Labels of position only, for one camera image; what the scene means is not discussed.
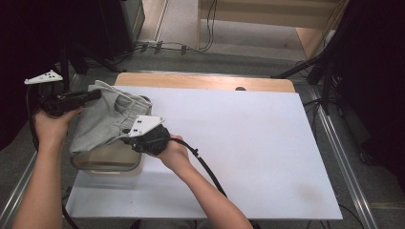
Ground person's right hand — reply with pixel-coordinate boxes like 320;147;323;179
152;133;193;176

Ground aluminium rail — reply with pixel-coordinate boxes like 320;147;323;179
0;152;38;229
308;85;380;229

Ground black metal stand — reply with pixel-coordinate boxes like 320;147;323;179
58;44;127;94
270;47;340;116

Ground grey pants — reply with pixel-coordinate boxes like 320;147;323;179
69;79;153;156

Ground dark grey cabinet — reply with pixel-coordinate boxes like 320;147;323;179
118;0;146;44

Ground beige wooden furniture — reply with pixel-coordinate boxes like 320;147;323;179
197;0;348;60

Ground black curtain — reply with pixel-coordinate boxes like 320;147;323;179
0;0;135;151
330;0;405;182

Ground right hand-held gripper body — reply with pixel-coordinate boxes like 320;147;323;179
128;114;172;156

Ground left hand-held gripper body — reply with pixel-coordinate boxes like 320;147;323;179
23;69;83;117

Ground right hand-held gripper cable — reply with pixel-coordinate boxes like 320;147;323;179
170;136;228;198

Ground black cable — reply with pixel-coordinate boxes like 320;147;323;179
199;0;219;52
204;0;214;52

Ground person's left hand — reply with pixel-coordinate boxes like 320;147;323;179
32;107;84;151

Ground white power strip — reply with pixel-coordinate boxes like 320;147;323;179
135;38;161;54

